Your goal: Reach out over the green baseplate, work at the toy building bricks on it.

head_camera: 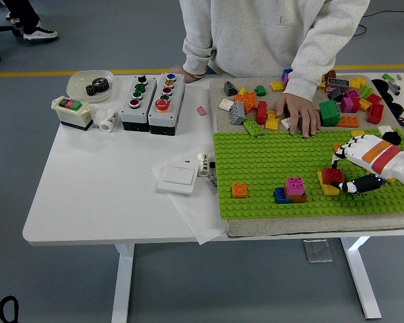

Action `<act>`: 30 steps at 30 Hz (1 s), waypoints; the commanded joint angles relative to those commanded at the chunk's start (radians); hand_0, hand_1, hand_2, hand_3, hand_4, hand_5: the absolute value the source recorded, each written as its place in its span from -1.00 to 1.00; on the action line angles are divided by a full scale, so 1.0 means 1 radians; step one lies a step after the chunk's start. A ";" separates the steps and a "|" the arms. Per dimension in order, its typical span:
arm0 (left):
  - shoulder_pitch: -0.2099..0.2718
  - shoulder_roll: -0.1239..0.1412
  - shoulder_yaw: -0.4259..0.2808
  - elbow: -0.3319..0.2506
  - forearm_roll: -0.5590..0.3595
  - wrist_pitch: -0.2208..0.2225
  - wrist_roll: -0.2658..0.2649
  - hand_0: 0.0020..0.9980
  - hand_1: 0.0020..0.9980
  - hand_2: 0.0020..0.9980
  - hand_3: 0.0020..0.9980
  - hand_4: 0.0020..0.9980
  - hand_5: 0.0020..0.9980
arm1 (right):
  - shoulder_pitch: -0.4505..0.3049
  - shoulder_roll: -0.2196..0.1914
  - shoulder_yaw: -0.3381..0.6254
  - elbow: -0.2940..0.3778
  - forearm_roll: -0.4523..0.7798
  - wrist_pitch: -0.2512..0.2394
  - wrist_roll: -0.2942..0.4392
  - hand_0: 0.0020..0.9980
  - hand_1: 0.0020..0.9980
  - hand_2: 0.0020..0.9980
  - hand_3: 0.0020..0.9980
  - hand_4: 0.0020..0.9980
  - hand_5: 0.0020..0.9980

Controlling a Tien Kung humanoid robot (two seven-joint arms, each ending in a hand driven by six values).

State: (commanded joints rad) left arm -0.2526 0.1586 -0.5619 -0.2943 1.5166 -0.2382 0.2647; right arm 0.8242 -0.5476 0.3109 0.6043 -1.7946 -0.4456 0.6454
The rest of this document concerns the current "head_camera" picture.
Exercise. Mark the person's left hand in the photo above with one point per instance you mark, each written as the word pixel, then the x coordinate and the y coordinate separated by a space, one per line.
pixel 301 111

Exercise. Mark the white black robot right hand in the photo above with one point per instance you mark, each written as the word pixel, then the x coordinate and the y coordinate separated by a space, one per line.
pixel 380 158

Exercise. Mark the person's right hand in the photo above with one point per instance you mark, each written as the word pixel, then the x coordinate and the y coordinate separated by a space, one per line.
pixel 192 76

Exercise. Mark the red square toy brick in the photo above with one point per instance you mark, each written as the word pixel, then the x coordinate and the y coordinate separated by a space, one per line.
pixel 332 175
pixel 374 98

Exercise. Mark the yellow long toy brick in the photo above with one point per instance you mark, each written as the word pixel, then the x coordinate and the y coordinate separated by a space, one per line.
pixel 326 190

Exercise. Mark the green toy baseplate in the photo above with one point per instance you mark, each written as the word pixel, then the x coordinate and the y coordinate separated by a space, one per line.
pixel 256 161

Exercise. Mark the person's right forearm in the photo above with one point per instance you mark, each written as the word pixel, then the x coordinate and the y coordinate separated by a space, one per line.
pixel 199 55

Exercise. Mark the person's left forearm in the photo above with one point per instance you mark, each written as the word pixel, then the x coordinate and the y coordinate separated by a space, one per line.
pixel 306 74

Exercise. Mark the white square toy brick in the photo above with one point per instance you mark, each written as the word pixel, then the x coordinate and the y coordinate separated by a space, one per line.
pixel 285 124
pixel 226 104

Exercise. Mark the yellow square toy brick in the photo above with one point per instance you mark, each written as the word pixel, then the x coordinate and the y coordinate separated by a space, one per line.
pixel 277 86
pixel 364 104
pixel 357 82
pixel 272 115
pixel 323 87
pixel 272 124

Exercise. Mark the green tall toy brick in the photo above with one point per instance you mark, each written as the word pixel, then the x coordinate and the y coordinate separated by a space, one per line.
pixel 330 114

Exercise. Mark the white small toy brick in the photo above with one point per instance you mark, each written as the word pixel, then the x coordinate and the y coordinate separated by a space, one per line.
pixel 385 129

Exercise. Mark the yellow flat toy brick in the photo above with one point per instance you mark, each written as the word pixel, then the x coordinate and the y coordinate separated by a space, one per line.
pixel 357 133

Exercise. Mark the small pink toy brick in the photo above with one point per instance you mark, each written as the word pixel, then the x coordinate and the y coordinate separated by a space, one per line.
pixel 201 110
pixel 329 89

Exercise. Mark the dark grey toy brick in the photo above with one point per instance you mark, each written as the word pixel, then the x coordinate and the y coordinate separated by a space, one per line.
pixel 336 95

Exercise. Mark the red long toy brick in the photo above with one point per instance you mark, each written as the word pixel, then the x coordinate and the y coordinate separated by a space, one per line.
pixel 262 112

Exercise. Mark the blue toy brick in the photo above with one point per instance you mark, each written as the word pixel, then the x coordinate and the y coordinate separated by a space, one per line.
pixel 280 196
pixel 286 74

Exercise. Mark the red tall toy brick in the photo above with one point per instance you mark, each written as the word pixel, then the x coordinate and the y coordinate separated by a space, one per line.
pixel 375 113

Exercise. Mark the green small toy brick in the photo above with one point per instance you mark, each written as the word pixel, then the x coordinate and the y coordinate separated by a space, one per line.
pixel 260 91

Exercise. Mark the grey long toy brick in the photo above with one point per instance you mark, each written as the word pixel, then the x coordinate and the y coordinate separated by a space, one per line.
pixel 338 82

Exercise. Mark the magenta tall toy brick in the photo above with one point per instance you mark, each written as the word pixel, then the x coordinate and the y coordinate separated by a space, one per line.
pixel 348 105

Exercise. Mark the brown toy brick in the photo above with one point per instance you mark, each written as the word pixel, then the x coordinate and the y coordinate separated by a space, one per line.
pixel 331 74
pixel 300 198

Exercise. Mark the green long toy brick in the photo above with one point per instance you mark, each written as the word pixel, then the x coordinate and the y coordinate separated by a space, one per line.
pixel 254 128

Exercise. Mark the yellow small toy brick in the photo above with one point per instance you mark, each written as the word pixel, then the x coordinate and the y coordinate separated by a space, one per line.
pixel 242 91

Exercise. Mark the magenta square toy brick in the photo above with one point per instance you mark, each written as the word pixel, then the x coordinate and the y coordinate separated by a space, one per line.
pixel 351 94
pixel 294 186

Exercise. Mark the light grey toy brick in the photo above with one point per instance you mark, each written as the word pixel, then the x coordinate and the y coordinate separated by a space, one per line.
pixel 237 114

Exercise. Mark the lime green toy brick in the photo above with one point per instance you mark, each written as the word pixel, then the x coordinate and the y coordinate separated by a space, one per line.
pixel 366 91

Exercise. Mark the orange square toy brick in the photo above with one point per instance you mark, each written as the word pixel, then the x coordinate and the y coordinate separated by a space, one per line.
pixel 239 190

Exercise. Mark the grey emergency-stop control box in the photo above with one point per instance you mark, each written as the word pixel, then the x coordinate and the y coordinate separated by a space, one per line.
pixel 175 101

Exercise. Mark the dark grey slope brick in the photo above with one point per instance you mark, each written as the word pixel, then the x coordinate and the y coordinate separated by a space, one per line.
pixel 230 89

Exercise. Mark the grey four-button control box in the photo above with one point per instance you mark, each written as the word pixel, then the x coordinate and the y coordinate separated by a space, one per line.
pixel 144 107

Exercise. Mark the small grey metal piece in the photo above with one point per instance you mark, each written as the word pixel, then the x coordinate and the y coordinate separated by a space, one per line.
pixel 394 87

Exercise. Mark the person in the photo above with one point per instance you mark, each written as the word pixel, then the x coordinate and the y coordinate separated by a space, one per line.
pixel 256 33
pixel 27 17

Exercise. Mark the small green plastic piece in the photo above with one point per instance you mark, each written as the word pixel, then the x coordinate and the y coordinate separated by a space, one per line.
pixel 388 77

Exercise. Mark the black metal gear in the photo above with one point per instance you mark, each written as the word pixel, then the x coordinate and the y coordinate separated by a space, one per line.
pixel 103 84
pixel 92 91

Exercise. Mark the white labelled cylinder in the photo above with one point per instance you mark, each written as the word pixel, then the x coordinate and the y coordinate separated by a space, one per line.
pixel 203 166

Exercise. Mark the white pipe fitting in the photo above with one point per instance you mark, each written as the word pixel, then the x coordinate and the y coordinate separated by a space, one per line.
pixel 107 121

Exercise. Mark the clear printed label strip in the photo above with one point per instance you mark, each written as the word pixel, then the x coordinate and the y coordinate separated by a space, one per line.
pixel 212 184

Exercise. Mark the metal floor plate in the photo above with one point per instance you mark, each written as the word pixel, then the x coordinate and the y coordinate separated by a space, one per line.
pixel 318 251

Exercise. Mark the grey-brown mat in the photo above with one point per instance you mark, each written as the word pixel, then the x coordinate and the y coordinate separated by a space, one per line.
pixel 289 226

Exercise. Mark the white oval bowl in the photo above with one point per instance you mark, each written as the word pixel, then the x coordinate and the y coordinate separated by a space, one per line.
pixel 77 82

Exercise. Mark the white table leg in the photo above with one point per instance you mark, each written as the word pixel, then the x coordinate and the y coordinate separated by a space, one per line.
pixel 123 286
pixel 362 279

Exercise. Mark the white paper sheet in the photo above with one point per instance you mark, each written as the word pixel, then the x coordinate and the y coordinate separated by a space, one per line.
pixel 195 218

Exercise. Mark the white wall switch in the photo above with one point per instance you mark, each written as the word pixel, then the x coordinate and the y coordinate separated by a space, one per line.
pixel 178 176

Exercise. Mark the cream switch red green buttons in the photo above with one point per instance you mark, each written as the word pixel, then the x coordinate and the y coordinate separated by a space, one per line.
pixel 72 117

